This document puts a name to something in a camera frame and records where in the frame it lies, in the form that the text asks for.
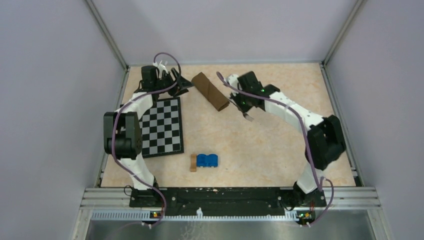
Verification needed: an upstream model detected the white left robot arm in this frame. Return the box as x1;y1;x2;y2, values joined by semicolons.
103;63;191;207

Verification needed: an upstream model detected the blue toy car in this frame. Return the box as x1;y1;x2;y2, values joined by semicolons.
196;154;219;168

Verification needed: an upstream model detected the small wooden block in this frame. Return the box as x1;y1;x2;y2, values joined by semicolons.
189;154;197;173

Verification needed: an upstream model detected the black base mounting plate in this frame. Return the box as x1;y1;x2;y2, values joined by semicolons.
129;187;327;217

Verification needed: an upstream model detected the brown cloth napkin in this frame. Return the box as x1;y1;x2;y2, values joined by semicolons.
191;72;230;112

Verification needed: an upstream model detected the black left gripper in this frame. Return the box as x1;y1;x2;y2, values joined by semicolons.
153;67;194;98

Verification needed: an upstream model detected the white cable duct strip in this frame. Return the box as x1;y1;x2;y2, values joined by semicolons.
91;209;299;222

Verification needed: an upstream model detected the black white checkerboard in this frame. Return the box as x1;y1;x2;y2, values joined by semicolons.
139;97;184;159

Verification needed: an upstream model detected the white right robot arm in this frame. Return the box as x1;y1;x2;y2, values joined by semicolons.
220;71;347;206

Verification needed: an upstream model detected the aluminium frame rail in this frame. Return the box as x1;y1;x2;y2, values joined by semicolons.
82;0;382;213

